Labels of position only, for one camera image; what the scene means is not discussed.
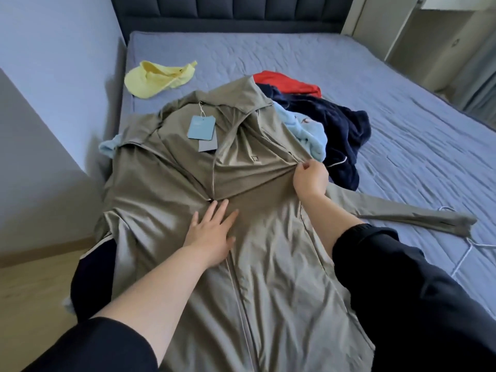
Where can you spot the person's right fingers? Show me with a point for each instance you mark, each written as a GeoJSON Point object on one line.
{"type": "Point", "coordinates": [310, 164]}

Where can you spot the light blue hang tag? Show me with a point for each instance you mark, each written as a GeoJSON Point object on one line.
{"type": "Point", "coordinates": [201, 128]}

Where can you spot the grey hang tag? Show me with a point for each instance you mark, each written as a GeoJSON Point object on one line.
{"type": "Point", "coordinates": [209, 146]}

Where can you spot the red garment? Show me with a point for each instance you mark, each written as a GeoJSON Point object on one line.
{"type": "Point", "coordinates": [286, 83]}

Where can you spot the person's black long-sleeved top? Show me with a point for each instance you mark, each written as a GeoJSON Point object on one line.
{"type": "Point", "coordinates": [410, 306]}

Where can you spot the olive zip jacket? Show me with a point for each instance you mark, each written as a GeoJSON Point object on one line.
{"type": "Point", "coordinates": [271, 286]}

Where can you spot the yellow sun hat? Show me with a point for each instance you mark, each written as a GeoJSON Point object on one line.
{"type": "Point", "coordinates": [155, 79]}

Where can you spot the person's right hand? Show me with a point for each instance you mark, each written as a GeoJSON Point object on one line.
{"type": "Point", "coordinates": [310, 182]}

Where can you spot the person's left middle finger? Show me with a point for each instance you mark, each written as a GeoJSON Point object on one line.
{"type": "Point", "coordinates": [222, 211]}

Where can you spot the person's right forearm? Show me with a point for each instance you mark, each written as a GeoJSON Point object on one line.
{"type": "Point", "coordinates": [329, 220]}

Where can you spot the person's left hand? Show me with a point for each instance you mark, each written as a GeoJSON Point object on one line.
{"type": "Point", "coordinates": [207, 238]}

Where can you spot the white cabinet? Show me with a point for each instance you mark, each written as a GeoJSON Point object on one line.
{"type": "Point", "coordinates": [426, 38]}

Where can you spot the grey curtain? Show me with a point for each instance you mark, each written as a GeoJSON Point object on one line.
{"type": "Point", "coordinates": [478, 85]}

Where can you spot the light blue garment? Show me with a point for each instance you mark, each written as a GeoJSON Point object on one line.
{"type": "Point", "coordinates": [310, 135]}

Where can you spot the dark padded headboard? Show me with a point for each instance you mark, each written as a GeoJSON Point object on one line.
{"type": "Point", "coordinates": [232, 13]}

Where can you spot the person's left forearm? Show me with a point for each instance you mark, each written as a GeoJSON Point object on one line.
{"type": "Point", "coordinates": [162, 292]}

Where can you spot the navy garment with white piping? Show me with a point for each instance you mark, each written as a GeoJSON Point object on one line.
{"type": "Point", "coordinates": [95, 278]}
{"type": "Point", "coordinates": [333, 123]}

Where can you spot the person's left thumb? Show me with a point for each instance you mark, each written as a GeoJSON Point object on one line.
{"type": "Point", "coordinates": [231, 242]}

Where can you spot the bed with blue-grey sheet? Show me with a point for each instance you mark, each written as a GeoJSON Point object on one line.
{"type": "Point", "coordinates": [403, 112]}

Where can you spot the person's left little finger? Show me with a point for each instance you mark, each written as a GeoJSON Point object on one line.
{"type": "Point", "coordinates": [194, 220]}

